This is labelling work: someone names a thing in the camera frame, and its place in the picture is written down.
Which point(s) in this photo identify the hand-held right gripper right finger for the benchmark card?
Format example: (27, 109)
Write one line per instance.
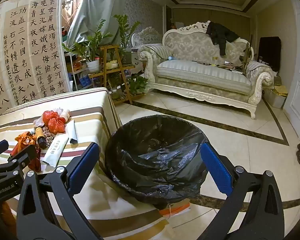
(216, 167)

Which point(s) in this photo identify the grey storage box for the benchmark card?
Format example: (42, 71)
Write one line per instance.
(275, 100)

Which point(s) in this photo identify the tall potted plant dark pot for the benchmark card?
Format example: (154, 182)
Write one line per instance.
(126, 32)

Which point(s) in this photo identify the red plastic bag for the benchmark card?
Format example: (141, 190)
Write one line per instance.
(57, 126)
(50, 117)

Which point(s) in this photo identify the small leafy green plant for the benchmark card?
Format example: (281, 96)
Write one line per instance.
(137, 83)

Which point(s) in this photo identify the long white paper packet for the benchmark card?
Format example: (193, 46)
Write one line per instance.
(55, 151)

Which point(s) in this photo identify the trash bin with black bag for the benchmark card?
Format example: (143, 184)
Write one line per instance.
(152, 155)

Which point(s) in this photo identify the white door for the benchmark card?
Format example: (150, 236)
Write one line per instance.
(298, 67)

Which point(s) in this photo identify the plastic bottle with blue cap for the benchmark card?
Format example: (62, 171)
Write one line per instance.
(172, 58)

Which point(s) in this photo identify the small white bottle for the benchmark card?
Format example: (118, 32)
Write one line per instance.
(64, 115)

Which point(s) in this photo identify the pile of assorted clutter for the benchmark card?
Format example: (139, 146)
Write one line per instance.
(227, 66)

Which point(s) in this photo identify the blue plastic crate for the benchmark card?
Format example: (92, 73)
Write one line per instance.
(86, 81)

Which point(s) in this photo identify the grey-green curtain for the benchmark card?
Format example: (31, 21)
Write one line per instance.
(97, 10)

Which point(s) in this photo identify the black rectangular case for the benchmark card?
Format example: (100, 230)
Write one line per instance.
(270, 51)

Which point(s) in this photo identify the potted plant in white pot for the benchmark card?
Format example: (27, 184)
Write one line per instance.
(92, 66)

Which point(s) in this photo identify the wooden plant stand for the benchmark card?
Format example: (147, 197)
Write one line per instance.
(120, 62)

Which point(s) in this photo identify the white orange plastic bag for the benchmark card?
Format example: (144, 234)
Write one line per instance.
(175, 210)

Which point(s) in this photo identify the patterned snack wrapper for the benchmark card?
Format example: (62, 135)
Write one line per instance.
(50, 138)

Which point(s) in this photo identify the ornate cream armchair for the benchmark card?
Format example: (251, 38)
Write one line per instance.
(146, 36)

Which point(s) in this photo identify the black jacket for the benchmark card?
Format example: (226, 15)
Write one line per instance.
(221, 36)

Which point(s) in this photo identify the crinkled orange wrapper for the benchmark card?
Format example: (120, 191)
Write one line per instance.
(25, 140)

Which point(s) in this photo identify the yellow pot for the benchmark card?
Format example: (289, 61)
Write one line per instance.
(112, 64)

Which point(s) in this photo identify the white metal shelf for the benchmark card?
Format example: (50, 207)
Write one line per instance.
(73, 80)

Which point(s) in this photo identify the amber bottle with black cap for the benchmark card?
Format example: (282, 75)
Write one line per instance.
(41, 140)

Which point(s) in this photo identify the ornate cream sofa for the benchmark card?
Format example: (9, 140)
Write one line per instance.
(202, 75)

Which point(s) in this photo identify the striped tablecloth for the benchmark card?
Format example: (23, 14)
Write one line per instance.
(90, 115)

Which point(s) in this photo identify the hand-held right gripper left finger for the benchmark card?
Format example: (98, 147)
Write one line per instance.
(83, 162)

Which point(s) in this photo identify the person's left forearm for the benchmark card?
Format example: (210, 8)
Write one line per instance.
(7, 215)

